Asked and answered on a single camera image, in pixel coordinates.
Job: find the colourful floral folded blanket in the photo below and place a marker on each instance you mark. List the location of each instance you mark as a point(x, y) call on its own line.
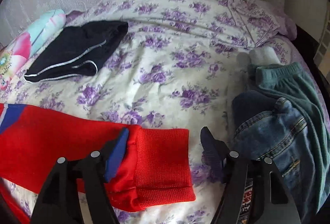
point(22, 48)

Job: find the purple floral bedsheet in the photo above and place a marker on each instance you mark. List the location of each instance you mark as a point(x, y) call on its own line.
point(175, 68)

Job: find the blue denim jeans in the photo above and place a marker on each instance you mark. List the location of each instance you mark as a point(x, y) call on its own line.
point(273, 128)

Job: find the black folded shorts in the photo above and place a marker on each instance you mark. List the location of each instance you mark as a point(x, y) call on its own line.
point(78, 50)

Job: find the green knit pants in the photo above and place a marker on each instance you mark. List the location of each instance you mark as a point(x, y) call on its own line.
point(294, 84)

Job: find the red track pants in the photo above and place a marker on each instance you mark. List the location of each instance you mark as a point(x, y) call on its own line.
point(57, 156)

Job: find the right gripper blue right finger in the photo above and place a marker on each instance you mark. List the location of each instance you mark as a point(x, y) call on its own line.
point(215, 152)

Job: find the white rolled cloth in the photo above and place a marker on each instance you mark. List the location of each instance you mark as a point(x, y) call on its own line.
point(264, 56)

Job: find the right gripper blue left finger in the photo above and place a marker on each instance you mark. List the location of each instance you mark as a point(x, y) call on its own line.
point(114, 152)

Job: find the purple floral pillow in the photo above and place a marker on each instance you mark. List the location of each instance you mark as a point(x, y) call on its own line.
point(260, 21)

